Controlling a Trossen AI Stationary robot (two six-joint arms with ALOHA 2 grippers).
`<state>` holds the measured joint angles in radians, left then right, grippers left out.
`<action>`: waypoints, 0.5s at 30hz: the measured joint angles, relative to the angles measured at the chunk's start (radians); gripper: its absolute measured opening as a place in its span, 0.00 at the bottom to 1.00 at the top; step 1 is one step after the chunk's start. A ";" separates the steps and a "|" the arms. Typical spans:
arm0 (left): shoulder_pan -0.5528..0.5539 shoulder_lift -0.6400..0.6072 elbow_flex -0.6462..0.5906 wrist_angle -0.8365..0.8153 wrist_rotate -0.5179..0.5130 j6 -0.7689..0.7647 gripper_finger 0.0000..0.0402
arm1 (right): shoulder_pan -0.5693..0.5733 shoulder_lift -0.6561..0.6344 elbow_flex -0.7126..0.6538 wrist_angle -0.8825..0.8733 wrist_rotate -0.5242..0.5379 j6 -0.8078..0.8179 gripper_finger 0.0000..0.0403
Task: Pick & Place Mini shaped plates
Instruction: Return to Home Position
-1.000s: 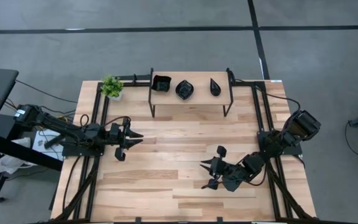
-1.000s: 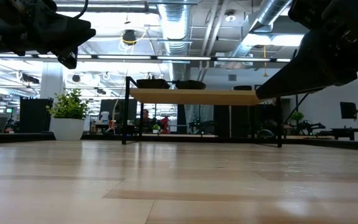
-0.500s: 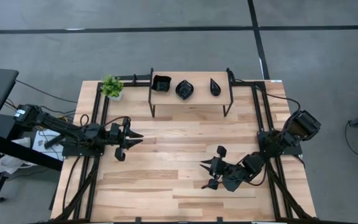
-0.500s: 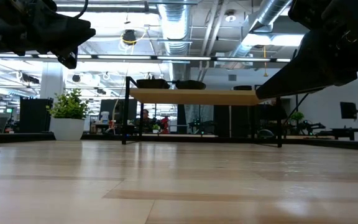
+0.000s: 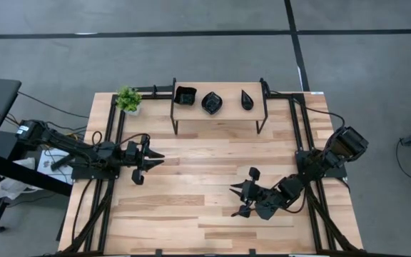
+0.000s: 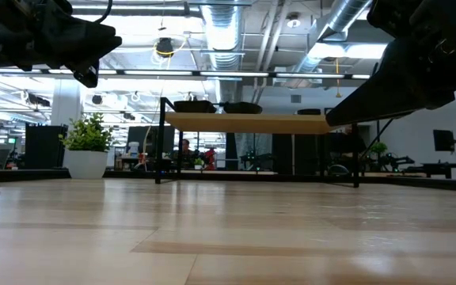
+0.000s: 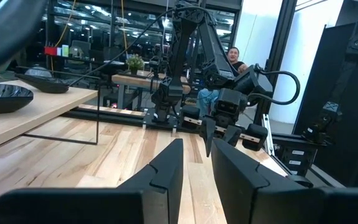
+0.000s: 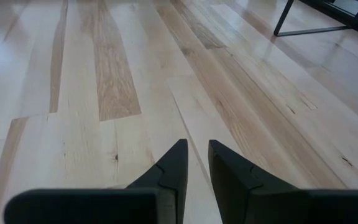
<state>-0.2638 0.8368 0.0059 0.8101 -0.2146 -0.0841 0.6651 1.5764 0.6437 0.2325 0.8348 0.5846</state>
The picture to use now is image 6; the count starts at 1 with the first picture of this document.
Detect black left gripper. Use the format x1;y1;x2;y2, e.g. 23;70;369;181
0;0;123;85

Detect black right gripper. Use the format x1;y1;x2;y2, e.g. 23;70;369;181
325;0;456;128

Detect black monitor on arm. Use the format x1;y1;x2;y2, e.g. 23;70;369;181
432;129;456;172

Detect small green background plant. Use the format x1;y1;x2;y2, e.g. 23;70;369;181
370;141;389;158

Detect black background desk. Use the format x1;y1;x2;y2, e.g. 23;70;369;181
404;161;456;179

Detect green plant white pot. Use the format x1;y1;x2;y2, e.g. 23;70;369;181
58;112;115;180

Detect black computer monitor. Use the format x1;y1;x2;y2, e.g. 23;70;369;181
127;125;177;154

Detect black cabinet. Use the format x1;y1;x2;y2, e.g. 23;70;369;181
25;124;69;170

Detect wooden riser shelf black legs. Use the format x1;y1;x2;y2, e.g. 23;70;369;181
154;97;382;189

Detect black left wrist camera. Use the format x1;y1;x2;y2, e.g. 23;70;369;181
72;59;101;89

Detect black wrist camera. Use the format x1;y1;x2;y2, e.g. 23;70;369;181
366;0;427;40
72;59;101;89

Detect thick black wrist camera cable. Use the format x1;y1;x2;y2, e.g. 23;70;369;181
91;0;114;25

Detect yellow hanging cord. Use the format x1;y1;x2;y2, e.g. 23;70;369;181
334;58;342;99

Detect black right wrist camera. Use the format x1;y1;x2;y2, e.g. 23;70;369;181
366;0;427;40

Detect silver ventilation duct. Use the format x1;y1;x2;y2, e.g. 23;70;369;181
199;3;249;104
291;0;375;74

